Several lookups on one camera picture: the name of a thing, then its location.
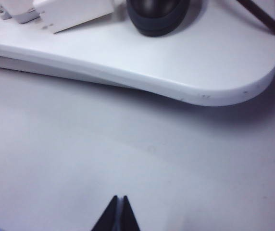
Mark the white charger block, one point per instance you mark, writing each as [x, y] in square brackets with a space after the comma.
[79, 12]

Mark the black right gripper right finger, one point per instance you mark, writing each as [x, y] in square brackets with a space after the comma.
[130, 219]

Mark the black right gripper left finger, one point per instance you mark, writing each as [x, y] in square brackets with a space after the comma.
[109, 219]

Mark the white raised desk board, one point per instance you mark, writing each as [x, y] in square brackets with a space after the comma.
[152, 62]

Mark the white base board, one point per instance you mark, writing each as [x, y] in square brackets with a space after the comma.
[31, 65]

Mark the black and gray mouse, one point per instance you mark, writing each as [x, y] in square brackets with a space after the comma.
[161, 24]

